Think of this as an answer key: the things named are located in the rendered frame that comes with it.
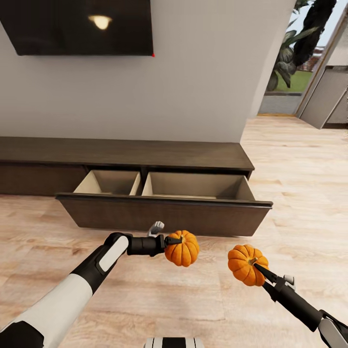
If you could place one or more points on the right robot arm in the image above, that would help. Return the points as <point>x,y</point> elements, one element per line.
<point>333,332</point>

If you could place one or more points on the pumpkin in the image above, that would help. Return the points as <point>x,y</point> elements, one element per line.
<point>241,262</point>
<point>185,253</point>

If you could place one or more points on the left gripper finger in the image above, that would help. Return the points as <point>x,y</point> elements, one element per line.
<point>169,240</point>

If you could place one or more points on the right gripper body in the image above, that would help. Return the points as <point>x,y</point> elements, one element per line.
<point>288,298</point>

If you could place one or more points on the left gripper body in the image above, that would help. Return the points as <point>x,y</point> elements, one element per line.
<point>153,246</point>

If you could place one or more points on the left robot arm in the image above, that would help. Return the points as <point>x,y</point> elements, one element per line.
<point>46,323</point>

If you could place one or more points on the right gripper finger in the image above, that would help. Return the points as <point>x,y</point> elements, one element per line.
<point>268,287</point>
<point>273,278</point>

